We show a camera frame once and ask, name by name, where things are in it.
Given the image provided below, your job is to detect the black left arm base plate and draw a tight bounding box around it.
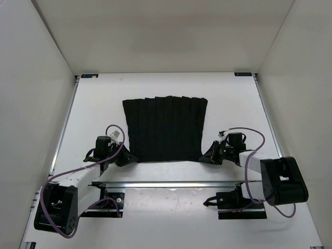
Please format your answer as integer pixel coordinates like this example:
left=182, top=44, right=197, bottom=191
left=80, top=188, right=125, bottom=218

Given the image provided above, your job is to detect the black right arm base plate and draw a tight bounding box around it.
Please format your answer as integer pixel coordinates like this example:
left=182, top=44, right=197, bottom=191
left=216, top=190, right=267, bottom=220

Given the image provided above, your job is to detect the blue corner label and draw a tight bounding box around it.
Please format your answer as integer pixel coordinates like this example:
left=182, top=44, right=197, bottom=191
left=81, top=74, right=99, bottom=78
left=234, top=72, right=252, bottom=77

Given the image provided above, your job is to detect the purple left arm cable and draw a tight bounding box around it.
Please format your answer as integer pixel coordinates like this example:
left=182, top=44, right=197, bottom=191
left=41, top=124, right=126, bottom=238

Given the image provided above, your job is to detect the black pleated skirt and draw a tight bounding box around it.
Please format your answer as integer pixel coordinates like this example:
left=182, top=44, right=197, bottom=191
left=122, top=96, right=208, bottom=162

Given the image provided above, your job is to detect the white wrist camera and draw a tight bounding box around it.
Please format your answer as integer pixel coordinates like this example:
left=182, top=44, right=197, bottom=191
left=218, top=129, right=229, bottom=144
left=109, top=131, right=120, bottom=143

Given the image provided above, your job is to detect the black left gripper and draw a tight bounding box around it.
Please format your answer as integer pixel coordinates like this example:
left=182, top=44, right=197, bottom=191
left=106, top=141, right=138, bottom=167

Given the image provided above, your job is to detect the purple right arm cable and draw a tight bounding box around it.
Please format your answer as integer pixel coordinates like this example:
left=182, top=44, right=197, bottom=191
left=217, top=127, right=296, bottom=217

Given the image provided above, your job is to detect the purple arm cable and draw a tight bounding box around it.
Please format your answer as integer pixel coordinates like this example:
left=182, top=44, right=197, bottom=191
left=217, top=127, right=296, bottom=217
left=41, top=124, right=126, bottom=238

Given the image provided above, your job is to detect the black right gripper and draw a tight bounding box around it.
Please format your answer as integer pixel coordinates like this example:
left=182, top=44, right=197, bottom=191
left=199, top=140, right=233, bottom=165

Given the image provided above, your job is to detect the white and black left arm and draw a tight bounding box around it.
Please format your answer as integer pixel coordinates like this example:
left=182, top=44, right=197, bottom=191
left=34, top=134, right=138, bottom=238

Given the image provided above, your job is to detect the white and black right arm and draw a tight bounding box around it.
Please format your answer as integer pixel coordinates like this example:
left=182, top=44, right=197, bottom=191
left=199, top=131, right=309, bottom=212

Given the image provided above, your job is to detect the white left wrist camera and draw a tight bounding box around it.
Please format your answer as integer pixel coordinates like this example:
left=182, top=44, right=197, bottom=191
left=109, top=131, right=120, bottom=143

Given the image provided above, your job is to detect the blue right corner label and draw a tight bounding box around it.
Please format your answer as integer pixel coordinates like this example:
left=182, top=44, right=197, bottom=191
left=234, top=72, right=252, bottom=77

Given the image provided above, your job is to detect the aluminium table edge rail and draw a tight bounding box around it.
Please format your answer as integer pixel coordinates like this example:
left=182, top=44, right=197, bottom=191
left=88, top=181, right=262, bottom=189

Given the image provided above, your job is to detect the blue left corner label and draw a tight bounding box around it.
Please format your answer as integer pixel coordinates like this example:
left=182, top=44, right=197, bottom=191
left=81, top=74, right=99, bottom=78

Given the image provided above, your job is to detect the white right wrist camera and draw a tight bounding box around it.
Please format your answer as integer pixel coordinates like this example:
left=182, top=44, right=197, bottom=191
left=218, top=129, right=229, bottom=144

